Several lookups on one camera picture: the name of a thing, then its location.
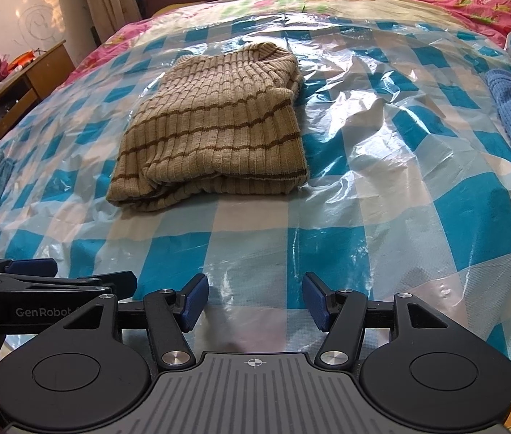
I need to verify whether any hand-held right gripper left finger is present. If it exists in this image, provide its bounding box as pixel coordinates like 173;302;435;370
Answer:
63;273;211;367

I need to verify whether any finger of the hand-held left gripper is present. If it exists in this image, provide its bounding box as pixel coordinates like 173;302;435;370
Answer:
0;258;59;277
34;271;137;301

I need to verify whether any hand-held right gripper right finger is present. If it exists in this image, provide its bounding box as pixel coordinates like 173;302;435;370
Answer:
303;272;448;367

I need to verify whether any beige brown-striped knit sweater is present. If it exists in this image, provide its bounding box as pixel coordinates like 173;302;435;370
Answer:
106;42;308;213

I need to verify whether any blue checked plastic sheet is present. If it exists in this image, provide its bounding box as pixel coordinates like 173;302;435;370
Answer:
0;13;511;376

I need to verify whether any wooden desk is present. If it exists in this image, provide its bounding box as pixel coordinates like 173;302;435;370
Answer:
0;41;75;163

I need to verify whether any orange item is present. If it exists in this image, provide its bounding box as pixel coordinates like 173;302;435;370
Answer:
9;52;37;71

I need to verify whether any pink floral blanket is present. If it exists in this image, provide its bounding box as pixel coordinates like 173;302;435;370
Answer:
63;0;511;434

